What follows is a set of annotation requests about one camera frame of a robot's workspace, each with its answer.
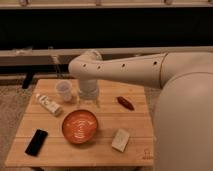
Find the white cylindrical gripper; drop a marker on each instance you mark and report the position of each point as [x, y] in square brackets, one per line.
[88, 89]

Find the white sponge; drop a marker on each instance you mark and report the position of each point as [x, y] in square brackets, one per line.
[120, 140]

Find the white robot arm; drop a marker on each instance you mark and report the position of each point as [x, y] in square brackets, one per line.
[183, 118]

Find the orange ceramic bowl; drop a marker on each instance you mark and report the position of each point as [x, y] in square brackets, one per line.
[79, 126]

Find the clear plastic cup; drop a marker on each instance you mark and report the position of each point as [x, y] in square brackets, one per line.
[63, 89]

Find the red chili pepper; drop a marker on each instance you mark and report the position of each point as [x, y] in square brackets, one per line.
[121, 100]

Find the white small bottle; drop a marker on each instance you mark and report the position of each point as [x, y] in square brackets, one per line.
[48, 104]

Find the black phone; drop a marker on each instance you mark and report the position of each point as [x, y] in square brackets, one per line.
[36, 142]

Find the grey wall rail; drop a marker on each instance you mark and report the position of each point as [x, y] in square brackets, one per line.
[41, 57]

